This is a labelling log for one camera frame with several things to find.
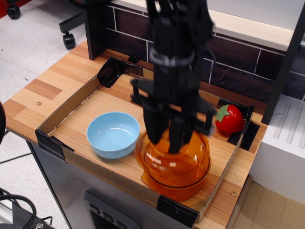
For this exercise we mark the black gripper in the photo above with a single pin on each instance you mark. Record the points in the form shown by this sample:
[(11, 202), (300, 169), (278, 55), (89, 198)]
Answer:
[(171, 100)]

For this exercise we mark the orange transparent pot lid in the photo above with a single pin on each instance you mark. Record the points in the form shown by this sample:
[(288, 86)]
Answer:
[(198, 145)]

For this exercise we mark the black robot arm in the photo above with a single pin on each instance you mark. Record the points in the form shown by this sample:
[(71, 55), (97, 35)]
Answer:
[(180, 27)]

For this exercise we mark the orange transparent pot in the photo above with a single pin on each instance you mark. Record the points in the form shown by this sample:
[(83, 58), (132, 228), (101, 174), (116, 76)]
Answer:
[(181, 188)]

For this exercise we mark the light blue bowl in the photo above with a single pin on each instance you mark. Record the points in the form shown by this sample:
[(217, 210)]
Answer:
[(113, 135)]

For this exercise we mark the red toy strawberry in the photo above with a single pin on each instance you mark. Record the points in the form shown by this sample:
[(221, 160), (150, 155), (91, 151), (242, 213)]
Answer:
[(229, 119)]

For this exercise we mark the cardboard fence with black tape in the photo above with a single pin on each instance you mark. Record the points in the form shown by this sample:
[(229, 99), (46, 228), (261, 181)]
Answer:
[(84, 183)]

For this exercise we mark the grey oven control panel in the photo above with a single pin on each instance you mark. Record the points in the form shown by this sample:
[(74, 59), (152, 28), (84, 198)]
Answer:
[(104, 216)]

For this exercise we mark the black office chair base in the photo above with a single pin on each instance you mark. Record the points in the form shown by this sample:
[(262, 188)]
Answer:
[(65, 28)]

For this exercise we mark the black chair caster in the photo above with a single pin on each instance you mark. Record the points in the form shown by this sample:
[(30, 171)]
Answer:
[(13, 11)]

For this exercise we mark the black left shelf post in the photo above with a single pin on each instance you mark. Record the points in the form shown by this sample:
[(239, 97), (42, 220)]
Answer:
[(98, 17)]

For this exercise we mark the black shelf post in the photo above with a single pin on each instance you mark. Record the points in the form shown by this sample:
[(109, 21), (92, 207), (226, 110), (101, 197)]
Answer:
[(98, 17), (286, 66)]

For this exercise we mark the black right shelf post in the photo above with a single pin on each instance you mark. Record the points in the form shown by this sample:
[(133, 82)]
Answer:
[(286, 66)]

